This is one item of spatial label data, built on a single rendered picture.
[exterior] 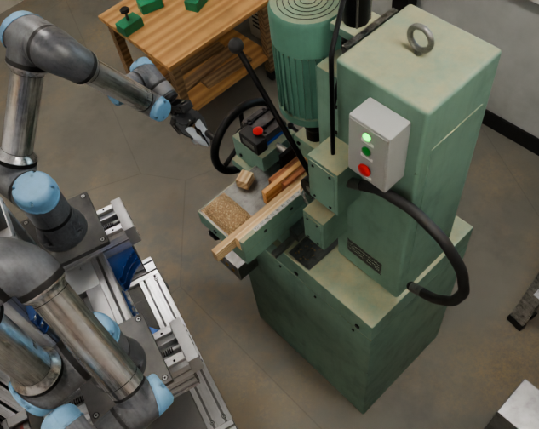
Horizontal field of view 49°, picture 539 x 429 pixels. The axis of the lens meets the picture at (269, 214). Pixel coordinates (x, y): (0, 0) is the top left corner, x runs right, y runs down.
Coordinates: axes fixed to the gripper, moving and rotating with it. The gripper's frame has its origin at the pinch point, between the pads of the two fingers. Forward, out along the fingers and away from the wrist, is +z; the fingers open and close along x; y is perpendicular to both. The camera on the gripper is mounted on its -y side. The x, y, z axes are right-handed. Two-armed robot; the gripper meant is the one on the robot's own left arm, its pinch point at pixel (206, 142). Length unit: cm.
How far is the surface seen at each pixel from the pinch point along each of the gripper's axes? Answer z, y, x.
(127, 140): -46, 122, -9
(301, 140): 21.4, -39.4, -7.7
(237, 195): 20.9, -19.9, 10.1
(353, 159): 33, -80, 6
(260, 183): 22.5, -20.8, 2.6
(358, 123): 29, -90, 6
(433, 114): 36, -98, -2
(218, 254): 31, -29, 28
